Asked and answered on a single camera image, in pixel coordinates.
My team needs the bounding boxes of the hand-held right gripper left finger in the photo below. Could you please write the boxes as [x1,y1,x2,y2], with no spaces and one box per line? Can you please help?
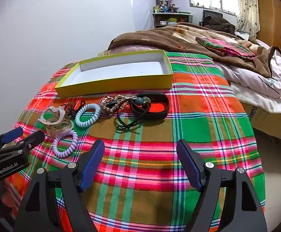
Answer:
[14,139,106,232]

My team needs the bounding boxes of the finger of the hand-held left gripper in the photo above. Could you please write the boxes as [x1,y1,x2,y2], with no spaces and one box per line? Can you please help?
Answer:
[0,127,24,150]
[0,130,45,156]

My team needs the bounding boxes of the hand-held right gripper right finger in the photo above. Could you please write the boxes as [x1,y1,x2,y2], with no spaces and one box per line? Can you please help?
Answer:
[176,139,268,232]

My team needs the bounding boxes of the clear hair claw clip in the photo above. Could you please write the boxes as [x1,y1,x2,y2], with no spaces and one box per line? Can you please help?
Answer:
[38,106,74,137]

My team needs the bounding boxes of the light blue spiral hair tie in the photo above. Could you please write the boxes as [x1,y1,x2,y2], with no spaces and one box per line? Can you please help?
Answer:
[75,103,102,128]

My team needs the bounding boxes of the dark bead bracelet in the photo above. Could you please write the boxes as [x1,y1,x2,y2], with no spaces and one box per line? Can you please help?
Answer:
[60,101,86,116]

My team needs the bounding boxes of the black wristband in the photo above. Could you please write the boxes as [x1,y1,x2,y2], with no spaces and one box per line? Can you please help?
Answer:
[130,91,170,121]

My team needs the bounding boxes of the gold hair clip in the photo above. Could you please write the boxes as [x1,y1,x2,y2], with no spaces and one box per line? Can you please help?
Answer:
[100,94,137,114]

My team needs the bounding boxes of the black cord necklace with charm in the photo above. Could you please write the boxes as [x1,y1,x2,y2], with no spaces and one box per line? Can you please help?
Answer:
[116,97,153,132]

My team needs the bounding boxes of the white tray with green rim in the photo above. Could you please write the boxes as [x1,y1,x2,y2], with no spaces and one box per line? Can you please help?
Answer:
[55,50,173,99]

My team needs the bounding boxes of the plaid blanket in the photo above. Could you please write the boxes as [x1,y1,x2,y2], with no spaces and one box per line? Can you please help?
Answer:
[4,52,267,232]

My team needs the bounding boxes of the bed mattress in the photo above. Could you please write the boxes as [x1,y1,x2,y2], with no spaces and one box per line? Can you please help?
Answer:
[241,101,281,141]

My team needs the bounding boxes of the white quilt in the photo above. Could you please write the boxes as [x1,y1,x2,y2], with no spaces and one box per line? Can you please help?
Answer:
[230,48,281,124]

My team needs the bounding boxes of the folded plaid cloth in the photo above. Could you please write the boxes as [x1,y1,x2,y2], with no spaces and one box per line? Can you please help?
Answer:
[196,36,257,58]

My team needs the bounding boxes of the brown fleece blanket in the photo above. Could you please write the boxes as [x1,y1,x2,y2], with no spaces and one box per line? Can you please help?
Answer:
[108,22,281,85]

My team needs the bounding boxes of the dark brown jacket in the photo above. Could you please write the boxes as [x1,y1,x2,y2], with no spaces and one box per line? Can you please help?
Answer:
[202,14,236,35]

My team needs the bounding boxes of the wooden shelf unit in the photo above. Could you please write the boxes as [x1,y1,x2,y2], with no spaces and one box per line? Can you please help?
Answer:
[152,12,193,29]

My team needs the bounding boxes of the black monitor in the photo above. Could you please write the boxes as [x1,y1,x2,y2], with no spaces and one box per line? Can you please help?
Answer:
[203,9,224,25]

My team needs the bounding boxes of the bottles and jars on shelf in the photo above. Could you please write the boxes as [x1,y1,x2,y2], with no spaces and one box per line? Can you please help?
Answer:
[152,0,180,13]

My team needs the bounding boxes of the window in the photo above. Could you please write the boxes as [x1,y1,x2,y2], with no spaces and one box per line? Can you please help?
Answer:
[188,0,239,16]

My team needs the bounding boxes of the patterned curtain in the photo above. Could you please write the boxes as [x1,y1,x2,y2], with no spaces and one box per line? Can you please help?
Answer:
[235,0,260,33]

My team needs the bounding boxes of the purple spiral hair tie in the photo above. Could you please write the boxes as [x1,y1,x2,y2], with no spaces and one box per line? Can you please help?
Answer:
[53,130,79,159]

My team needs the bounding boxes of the wall sockets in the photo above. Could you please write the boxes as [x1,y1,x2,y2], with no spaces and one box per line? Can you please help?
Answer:
[97,49,112,58]

